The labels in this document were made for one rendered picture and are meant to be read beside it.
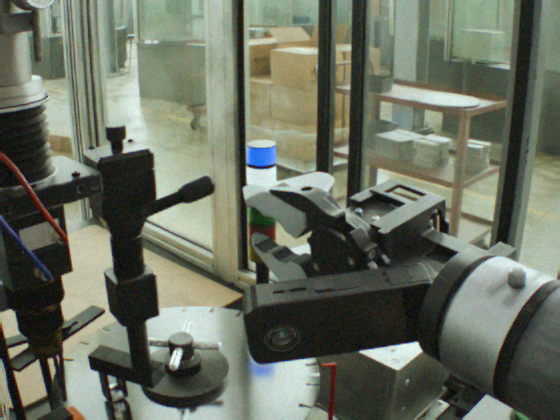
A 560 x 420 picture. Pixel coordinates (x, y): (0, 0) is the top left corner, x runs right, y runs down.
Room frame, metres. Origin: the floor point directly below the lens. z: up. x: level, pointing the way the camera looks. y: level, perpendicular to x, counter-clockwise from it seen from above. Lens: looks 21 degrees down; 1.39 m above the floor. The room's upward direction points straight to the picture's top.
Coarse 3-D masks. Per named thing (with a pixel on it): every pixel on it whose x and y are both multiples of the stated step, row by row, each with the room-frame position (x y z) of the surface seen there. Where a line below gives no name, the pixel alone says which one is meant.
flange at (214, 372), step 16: (160, 352) 0.62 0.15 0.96; (208, 352) 0.62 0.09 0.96; (192, 368) 0.57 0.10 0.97; (208, 368) 0.58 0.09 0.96; (224, 368) 0.59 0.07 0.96; (160, 384) 0.55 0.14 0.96; (176, 384) 0.55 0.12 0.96; (192, 384) 0.55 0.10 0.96; (208, 384) 0.56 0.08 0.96; (224, 384) 0.57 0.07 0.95; (176, 400) 0.53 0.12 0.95; (192, 400) 0.53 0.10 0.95
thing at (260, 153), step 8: (248, 144) 0.87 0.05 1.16; (256, 144) 0.87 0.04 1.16; (264, 144) 0.87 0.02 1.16; (272, 144) 0.87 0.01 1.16; (248, 152) 0.87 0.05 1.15; (256, 152) 0.86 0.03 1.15; (264, 152) 0.86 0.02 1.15; (272, 152) 0.86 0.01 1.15; (248, 160) 0.87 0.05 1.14; (256, 160) 0.86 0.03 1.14; (264, 160) 0.86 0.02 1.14; (272, 160) 0.86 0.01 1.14
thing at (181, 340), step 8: (184, 328) 0.61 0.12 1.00; (176, 336) 0.59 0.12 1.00; (184, 336) 0.59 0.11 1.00; (152, 344) 0.58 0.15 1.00; (160, 344) 0.58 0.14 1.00; (168, 344) 0.58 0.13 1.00; (176, 344) 0.57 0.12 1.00; (184, 344) 0.57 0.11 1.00; (192, 344) 0.58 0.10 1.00; (200, 344) 0.58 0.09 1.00; (208, 344) 0.58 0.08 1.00; (216, 344) 0.58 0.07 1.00; (176, 352) 0.56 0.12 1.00; (184, 352) 0.57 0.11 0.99; (192, 352) 0.58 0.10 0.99; (176, 360) 0.55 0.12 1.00; (184, 360) 0.57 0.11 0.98; (176, 368) 0.54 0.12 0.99
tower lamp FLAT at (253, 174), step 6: (246, 168) 0.87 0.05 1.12; (252, 168) 0.86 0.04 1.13; (258, 168) 0.86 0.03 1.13; (264, 168) 0.86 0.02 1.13; (270, 168) 0.86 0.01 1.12; (246, 174) 0.87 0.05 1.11; (252, 174) 0.86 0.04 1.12; (258, 174) 0.86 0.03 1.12; (264, 174) 0.86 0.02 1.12; (270, 174) 0.86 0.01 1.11; (252, 180) 0.86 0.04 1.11
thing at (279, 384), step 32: (160, 320) 0.71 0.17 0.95; (192, 320) 0.71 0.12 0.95; (224, 320) 0.71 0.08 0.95; (128, 352) 0.63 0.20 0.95; (224, 352) 0.64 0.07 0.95; (96, 384) 0.56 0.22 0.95; (128, 384) 0.56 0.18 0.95; (256, 384) 0.57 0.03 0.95; (288, 384) 0.57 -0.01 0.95; (96, 416) 0.50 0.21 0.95; (128, 416) 0.50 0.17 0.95; (160, 416) 0.51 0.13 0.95; (192, 416) 0.51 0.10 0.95; (224, 416) 0.51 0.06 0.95; (256, 416) 0.51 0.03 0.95; (288, 416) 0.51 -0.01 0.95
